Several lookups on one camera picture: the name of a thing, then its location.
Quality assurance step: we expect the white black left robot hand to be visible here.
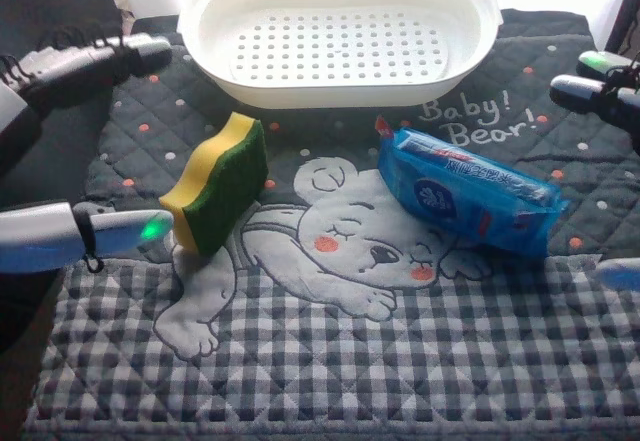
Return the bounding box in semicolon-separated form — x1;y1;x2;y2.
0;30;175;275

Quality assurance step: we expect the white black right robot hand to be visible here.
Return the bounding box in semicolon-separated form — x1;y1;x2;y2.
548;48;640;293

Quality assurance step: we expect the yellow green sponge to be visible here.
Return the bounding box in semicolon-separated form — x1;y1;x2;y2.
158;112;269;257

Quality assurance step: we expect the blue tissue packet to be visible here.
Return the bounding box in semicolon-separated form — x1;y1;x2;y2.
374;114;571;262

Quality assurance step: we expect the white perforated oval basket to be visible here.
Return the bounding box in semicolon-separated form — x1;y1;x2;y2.
177;0;503;111

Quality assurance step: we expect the grey quilt with printed bear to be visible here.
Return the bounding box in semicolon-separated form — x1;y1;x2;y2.
19;8;640;441

